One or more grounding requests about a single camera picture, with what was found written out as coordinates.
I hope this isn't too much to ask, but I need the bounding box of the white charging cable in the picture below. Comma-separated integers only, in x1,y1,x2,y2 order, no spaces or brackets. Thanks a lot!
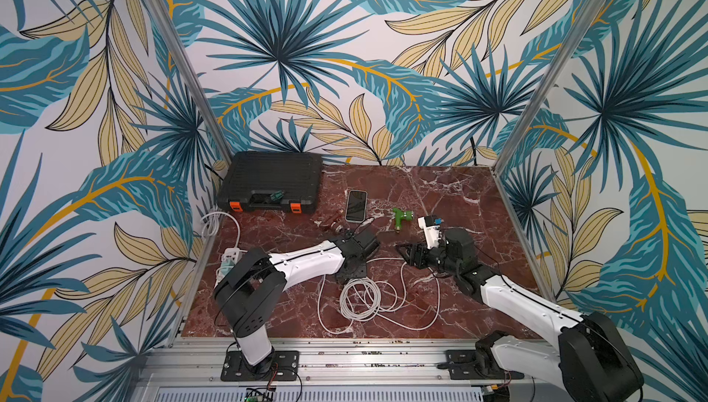
200,210,443,336

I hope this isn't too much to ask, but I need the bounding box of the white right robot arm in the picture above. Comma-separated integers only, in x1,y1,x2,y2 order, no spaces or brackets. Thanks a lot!
396,227,645,401

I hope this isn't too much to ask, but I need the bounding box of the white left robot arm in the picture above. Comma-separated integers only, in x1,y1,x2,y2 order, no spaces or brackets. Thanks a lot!
213,230,380,382

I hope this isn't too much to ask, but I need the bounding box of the blue-cased smartphone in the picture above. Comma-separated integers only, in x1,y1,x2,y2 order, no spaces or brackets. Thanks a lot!
345,190,368,224

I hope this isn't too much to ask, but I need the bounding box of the green plastic fitting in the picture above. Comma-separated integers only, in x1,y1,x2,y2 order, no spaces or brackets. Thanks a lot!
392,208,415,232

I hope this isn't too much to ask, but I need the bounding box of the green black screwdriver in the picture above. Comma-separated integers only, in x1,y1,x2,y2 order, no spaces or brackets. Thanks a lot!
268,190,284,203

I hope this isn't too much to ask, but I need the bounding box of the black plastic tool case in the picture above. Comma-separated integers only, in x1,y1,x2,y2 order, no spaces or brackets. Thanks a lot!
217,151,324,214

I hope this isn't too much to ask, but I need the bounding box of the white power strip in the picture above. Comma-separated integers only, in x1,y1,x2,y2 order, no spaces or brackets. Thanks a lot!
214,247,244,288

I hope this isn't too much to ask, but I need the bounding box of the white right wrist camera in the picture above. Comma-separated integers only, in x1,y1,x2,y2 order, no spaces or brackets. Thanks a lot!
418,215,443,249

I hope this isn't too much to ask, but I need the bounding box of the maroon hose nozzle fitting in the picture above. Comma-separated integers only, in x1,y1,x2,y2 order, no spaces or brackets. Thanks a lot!
313,213,351,234

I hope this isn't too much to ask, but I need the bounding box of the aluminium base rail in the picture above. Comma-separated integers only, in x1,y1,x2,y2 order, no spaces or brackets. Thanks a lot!
132,337,565,401

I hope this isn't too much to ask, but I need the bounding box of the aluminium frame post right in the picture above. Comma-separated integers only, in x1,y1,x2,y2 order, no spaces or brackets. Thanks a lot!
492,0,606,178

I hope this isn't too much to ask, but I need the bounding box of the aluminium frame post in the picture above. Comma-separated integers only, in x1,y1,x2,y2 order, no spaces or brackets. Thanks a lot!
143,0,232,164
492,0,606,178

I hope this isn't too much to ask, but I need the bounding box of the aluminium frame post left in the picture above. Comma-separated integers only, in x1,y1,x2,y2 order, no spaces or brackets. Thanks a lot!
143,0,232,164

